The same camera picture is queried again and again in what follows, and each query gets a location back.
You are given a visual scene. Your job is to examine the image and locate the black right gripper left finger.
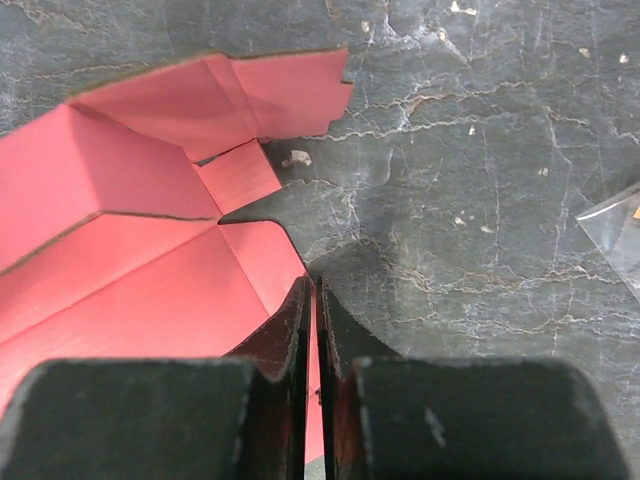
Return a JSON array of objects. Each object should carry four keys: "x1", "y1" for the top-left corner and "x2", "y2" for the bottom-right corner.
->
[{"x1": 1, "y1": 277, "x2": 312, "y2": 479}]

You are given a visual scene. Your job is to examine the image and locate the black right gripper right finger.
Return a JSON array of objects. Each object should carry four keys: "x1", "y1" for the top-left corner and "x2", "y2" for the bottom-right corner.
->
[{"x1": 317, "y1": 281, "x2": 630, "y2": 479}]

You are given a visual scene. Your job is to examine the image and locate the pink paper box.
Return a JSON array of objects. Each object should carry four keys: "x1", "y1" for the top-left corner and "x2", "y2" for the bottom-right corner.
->
[{"x1": 1, "y1": 48, "x2": 352, "y2": 464}]

